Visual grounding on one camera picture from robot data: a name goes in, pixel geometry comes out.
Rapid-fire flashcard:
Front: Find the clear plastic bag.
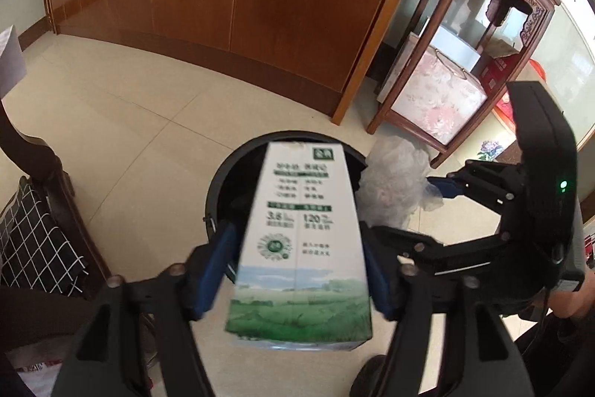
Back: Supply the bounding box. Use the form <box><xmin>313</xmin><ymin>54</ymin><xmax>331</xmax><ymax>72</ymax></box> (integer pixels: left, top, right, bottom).
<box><xmin>355</xmin><ymin>137</ymin><xmax>444</xmax><ymax>230</ymax></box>

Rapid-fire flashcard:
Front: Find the green white milk carton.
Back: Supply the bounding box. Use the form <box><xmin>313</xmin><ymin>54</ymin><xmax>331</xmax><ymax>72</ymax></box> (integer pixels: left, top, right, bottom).
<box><xmin>226</xmin><ymin>142</ymin><xmax>372</xmax><ymax>350</ymax></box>

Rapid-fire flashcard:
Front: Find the black trash bucket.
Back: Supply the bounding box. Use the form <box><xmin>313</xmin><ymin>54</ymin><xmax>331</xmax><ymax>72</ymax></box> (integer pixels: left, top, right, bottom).
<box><xmin>203</xmin><ymin>130</ymin><xmax>373</xmax><ymax>249</ymax></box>

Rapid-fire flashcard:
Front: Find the person's right hand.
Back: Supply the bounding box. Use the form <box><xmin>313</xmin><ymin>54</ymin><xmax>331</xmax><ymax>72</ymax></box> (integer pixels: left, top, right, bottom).
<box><xmin>549</xmin><ymin>269</ymin><xmax>595</xmax><ymax>318</ymax></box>

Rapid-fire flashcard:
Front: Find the pink floral gift bag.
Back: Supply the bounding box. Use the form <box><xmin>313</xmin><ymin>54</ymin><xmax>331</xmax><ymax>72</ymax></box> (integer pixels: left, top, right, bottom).
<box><xmin>391</xmin><ymin>27</ymin><xmax>487</xmax><ymax>145</ymax></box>

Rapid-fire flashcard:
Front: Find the dark wooden chair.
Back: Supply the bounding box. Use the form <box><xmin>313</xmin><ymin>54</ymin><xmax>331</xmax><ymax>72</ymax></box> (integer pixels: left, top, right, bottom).
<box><xmin>0</xmin><ymin>99</ymin><xmax>160</xmax><ymax>370</ymax></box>

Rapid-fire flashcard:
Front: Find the black white grid cushion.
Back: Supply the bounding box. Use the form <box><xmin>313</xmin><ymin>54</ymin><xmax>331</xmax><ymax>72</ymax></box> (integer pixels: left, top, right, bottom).
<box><xmin>1</xmin><ymin>176</ymin><xmax>88</xmax><ymax>297</ymax></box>

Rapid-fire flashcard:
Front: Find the carved dark wood stand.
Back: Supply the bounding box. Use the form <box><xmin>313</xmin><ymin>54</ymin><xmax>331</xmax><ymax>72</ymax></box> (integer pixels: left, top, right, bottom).
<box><xmin>366</xmin><ymin>0</ymin><xmax>561</xmax><ymax>168</ymax></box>

